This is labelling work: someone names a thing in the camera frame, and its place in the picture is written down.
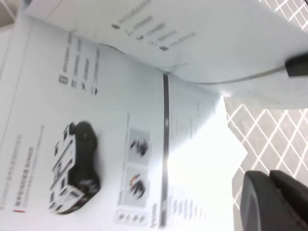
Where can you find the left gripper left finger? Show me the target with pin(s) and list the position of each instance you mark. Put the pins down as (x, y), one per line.
(260, 204)

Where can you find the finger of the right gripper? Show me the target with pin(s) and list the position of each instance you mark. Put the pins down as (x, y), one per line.
(298, 65)

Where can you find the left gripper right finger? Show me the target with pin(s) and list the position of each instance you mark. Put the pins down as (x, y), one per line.
(293, 187)

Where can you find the white printed brochure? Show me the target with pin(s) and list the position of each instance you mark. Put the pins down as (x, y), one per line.
(108, 96)

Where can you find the grey checked tablecloth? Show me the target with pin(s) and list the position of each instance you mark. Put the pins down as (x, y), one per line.
(276, 144)

